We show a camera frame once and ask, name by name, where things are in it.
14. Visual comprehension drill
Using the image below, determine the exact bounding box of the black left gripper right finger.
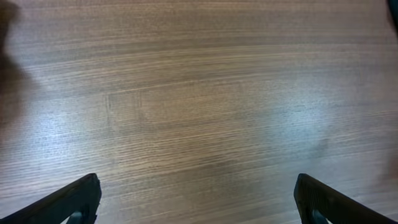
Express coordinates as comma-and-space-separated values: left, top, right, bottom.
294, 174, 397, 224

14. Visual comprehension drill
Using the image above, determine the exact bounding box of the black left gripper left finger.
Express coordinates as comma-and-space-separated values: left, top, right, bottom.
1, 173, 101, 224

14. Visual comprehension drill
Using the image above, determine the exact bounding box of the black t-shirt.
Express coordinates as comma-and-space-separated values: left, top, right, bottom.
386, 0, 398, 32

